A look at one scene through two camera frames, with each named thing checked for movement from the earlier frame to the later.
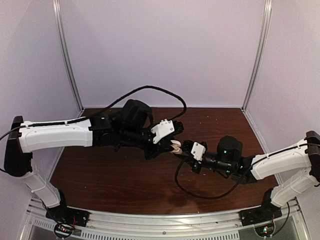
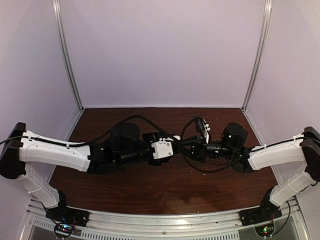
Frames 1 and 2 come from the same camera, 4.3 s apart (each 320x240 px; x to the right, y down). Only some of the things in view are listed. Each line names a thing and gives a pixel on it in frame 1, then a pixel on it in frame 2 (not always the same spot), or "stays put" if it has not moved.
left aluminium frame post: x=57 y=8 stays put
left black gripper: x=159 y=149 to x=159 y=164
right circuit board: x=265 y=230 stays put
